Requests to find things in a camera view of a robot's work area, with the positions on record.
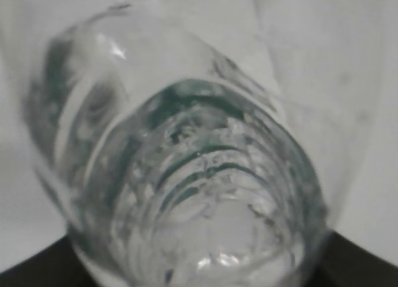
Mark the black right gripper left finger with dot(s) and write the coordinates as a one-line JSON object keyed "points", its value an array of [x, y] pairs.
{"points": [[56, 265]]}

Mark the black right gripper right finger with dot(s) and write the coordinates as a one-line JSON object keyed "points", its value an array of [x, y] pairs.
{"points": [[346, 264]]}

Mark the clear green-label water bottle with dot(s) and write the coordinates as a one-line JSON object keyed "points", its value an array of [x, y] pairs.
{"points": [[168, 162]]}

